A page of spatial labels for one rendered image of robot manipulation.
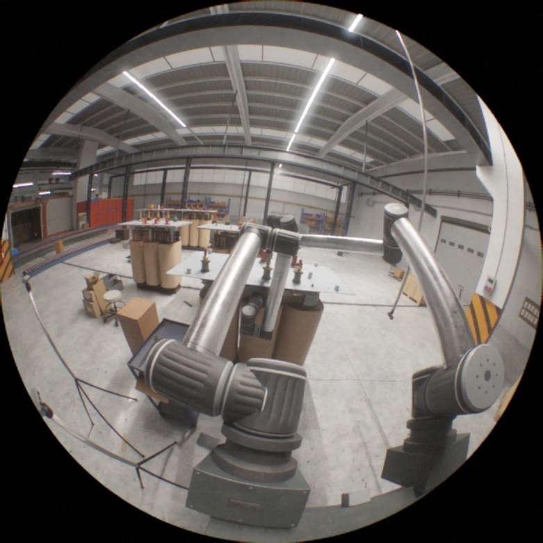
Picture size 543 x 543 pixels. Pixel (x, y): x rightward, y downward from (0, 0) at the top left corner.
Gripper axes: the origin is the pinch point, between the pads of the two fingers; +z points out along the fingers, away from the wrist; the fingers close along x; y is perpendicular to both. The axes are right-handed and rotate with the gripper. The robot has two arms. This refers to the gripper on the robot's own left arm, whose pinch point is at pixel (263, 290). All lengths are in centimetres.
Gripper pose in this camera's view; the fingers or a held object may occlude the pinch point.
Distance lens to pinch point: 153.5
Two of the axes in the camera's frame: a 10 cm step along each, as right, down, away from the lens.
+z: 3.1, -4.7, 8.2
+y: 0.8, -8.5, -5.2
